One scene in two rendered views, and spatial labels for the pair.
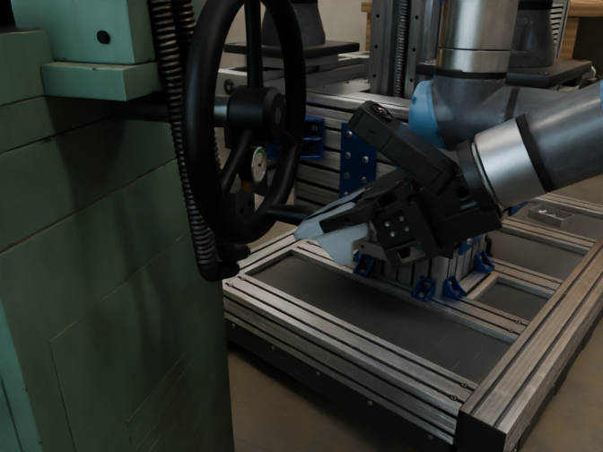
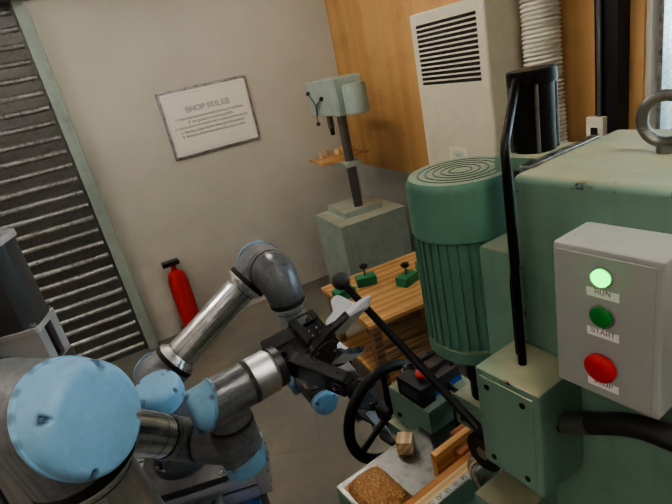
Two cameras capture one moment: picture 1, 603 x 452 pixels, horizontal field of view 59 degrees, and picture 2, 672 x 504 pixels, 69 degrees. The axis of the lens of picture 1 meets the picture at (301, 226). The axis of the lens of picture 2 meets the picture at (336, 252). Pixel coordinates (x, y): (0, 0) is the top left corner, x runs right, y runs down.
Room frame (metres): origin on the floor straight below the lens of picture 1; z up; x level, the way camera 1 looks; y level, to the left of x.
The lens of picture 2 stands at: (1.39, 0.70, 1.68)
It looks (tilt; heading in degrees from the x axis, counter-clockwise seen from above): 21 degrees down; 222
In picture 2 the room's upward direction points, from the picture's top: 12 degrees counter-clockwise
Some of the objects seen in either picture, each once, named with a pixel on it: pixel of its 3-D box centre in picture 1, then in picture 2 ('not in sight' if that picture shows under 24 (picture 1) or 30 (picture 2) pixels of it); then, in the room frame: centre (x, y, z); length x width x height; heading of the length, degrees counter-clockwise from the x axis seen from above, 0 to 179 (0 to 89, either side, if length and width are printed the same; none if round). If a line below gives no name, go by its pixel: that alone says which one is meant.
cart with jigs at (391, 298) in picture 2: not in sight; (401, 317); (-0.55, -0.65, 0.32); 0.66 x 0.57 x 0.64; 152
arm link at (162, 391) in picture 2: not in sight; (163, 403); (0.94, -0.36, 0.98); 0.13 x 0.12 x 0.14; 64
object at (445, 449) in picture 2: not in sight; (473, 435); (0.68, 0.33, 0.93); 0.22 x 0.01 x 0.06; 161
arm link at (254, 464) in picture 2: not in sight; (230, 442); (1.04, 0.06, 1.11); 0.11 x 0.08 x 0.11; 110
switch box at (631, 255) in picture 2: not in sight; (620, 316); (0.92, 0.63, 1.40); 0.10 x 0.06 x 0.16; 71
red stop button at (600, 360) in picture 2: not in sight; (599, 368); (0.96, 0.62, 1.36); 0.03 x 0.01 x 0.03; 71
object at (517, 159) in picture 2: not in sight; (537, 137); (0.73, 0.50, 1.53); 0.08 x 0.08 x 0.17; 71
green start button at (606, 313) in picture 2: not in sight; (600, 317); (0.96, 0.62, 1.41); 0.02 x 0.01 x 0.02; 71
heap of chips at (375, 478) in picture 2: not in sight; (378, 488); (0.87, 0.22, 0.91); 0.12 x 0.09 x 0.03; 71
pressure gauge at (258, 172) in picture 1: (249, 169); not in sight; (0.87, 0.09, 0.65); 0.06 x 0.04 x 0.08; 161
